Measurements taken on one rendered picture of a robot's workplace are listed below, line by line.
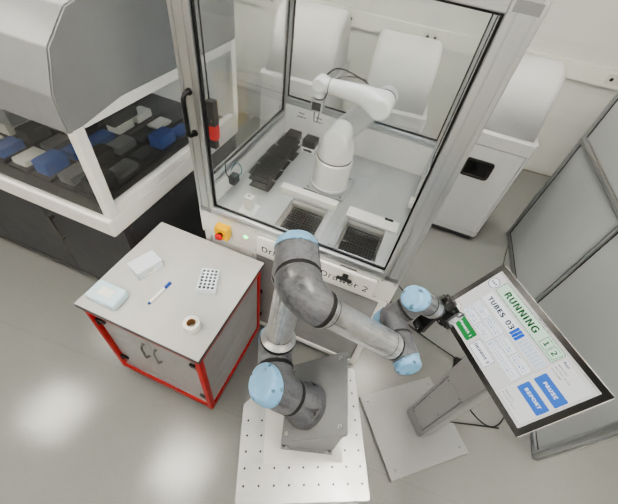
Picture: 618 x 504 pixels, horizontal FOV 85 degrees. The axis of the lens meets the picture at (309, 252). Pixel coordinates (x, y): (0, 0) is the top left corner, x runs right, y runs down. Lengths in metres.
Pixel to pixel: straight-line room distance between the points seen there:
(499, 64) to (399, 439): 1.88
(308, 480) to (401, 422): 1.04
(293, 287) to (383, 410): 1.62
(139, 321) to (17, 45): 1.05
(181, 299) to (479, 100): 1.36
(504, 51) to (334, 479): 1.36
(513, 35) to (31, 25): 1.42
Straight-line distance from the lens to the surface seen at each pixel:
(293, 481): 1.37
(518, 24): 1.04
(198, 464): 2.17
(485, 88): 1.08
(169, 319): 1.61
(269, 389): 1.06
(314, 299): 0.76
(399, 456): 2.25
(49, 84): 1.53
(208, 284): 1.65
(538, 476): 2.65
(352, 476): 1.40
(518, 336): 1.45
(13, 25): 1.64
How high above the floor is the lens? 2.11
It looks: 48 degrees down
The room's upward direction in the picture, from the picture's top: 10 degrees clockwise
